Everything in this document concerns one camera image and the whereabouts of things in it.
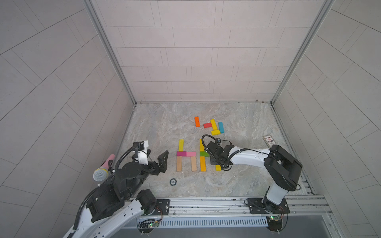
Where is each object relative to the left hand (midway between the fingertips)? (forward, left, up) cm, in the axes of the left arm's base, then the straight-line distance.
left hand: (163, 151), depth 64 cm
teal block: (+30, -32, -24) cm, 50 cm away
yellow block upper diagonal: (+32, -27, -24) cm, 48 cm away
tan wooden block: (+4, -5, -24) cm, 25 cm away
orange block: (+4, -18, -24) cm, 31 cm away
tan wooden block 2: (+4, -13, -24) cm, 28 cm away
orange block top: (+35, -15, -24) cm, 45 cm away
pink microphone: (-10, +22, +1) cm, 24 cm away
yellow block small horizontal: (+26, -27, -25) cm, 45 cm away
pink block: (+10, -11, -25) cm, 29 cm away
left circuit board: (-25, +7, -24) cm, 35 cm away
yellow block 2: (+4, -17, -5) cm, 18 cm away
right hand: (+7, -25, -28) cm, 38 cm away
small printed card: (+19, -61, -22) cm, 68 cm away
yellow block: (+15, -5, -23) cm, 29 cm away
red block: (+33, -22, -26) cm, 47 cm away
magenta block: (+10, -6, -24) cm, 27 cm away
